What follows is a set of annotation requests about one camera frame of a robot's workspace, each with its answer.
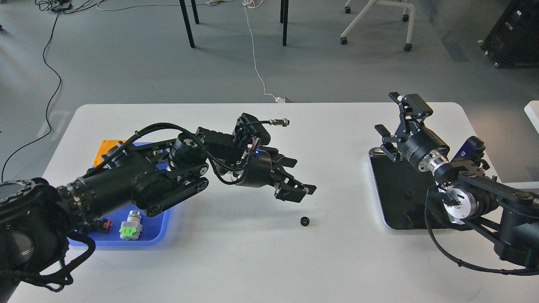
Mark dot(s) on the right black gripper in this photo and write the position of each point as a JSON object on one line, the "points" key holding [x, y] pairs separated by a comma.
{"points": [[414, 142]]}

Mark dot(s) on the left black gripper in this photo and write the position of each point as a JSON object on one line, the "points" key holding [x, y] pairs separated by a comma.
{"points": [[265, 167]]}

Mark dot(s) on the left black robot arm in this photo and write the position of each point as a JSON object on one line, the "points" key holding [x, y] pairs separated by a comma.
{"points": [[160, 166]]}

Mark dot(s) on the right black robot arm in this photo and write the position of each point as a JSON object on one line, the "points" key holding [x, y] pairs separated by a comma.
{"points": [[465, 199]]}

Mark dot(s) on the silver metal tray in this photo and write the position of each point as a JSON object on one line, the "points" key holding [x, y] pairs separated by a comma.
{"points": [[392, 181]]}

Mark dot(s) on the blue plastic tray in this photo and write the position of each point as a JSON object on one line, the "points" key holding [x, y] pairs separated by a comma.
{"points": [[153, 230]]}

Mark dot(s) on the black equipment case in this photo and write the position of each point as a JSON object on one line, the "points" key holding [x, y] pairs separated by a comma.
{"points": [[514, 40]]}

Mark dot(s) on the orange button box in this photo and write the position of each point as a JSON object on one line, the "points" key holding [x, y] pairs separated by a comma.
{"points": [[105, 146]]}

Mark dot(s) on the red and black push button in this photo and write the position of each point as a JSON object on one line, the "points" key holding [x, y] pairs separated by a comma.
{"points": [[102, 225]]}

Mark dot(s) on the green and silver switch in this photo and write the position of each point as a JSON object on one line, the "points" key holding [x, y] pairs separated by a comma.
{"points": [[131, 228]]}

